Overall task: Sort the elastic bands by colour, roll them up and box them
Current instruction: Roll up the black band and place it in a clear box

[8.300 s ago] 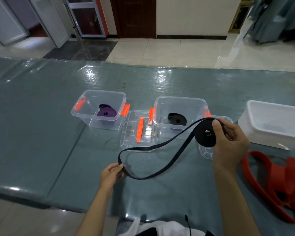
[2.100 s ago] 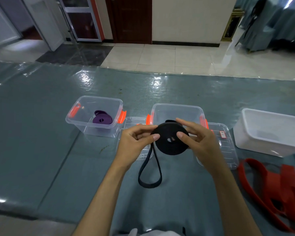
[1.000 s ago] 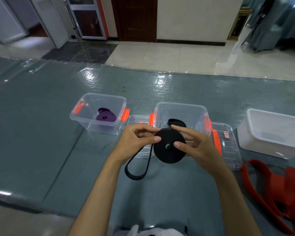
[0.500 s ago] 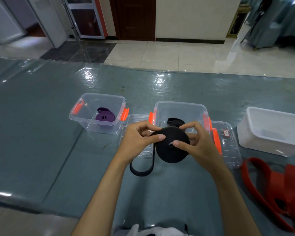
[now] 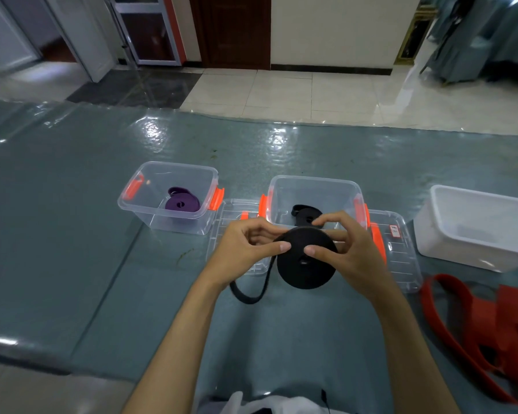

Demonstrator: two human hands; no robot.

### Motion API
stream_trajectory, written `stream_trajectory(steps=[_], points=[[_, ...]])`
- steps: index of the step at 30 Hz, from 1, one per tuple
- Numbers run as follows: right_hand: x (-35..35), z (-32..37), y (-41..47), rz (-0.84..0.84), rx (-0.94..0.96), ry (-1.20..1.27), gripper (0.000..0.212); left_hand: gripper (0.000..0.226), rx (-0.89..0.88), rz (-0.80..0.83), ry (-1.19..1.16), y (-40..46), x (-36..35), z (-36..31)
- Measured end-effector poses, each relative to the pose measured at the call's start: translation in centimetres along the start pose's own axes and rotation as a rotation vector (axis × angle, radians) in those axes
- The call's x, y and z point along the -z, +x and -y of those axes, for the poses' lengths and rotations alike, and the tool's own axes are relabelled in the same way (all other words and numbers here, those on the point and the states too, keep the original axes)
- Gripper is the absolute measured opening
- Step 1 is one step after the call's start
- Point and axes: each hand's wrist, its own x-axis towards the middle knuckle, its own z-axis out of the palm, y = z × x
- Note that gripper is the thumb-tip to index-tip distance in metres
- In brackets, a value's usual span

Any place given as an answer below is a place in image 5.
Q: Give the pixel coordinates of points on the person's right hand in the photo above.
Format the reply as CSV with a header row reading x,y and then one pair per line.
x,y
362,267

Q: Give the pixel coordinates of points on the person's left hand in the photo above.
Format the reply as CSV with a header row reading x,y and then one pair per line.
x,y
233,258

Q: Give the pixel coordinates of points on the narrow black resistance band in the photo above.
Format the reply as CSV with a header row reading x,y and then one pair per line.
x,y
298,275

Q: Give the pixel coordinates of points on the purple resistance band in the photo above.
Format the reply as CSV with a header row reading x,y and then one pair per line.
x,y
182,204

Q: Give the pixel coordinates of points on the wide black resistance band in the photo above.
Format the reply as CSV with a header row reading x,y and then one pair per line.
x,y
304,213

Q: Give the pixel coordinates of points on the clear plastic storage box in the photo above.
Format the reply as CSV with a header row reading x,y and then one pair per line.
x,y
311,189
151,176

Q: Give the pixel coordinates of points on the white plastic box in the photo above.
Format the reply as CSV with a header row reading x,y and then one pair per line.
x,y
479,211

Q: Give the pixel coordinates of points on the red resistance band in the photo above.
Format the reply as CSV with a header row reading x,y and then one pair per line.
x,y
483,327

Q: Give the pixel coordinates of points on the person's left forearm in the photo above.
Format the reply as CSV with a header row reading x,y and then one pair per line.
x,y
172,357

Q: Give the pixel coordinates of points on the person's right forearm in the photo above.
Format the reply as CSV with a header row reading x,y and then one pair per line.
x,y
414,362

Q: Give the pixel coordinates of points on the clear lid orange handle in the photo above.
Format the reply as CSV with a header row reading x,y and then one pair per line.
x,y
403,271
218,250

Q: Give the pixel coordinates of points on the person's white shirt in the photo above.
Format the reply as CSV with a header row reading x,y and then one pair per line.
x,y
276,405

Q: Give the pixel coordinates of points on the teal felt table cover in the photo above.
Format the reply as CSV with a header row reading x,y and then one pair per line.
x,y
69,254

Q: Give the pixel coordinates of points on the dark brown wooden door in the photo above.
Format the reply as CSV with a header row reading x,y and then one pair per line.
x,y
231,34

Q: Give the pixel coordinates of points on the white framed glass door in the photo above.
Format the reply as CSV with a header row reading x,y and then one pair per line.
x,y
146,34

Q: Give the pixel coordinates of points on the narrow white door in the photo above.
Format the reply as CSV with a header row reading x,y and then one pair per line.
x,y
84,38

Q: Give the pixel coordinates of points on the round table with teal cloth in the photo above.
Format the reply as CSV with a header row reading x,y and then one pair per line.
x,y
516,34

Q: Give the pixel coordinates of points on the white open door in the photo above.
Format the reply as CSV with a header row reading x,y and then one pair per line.
x,y
6,43

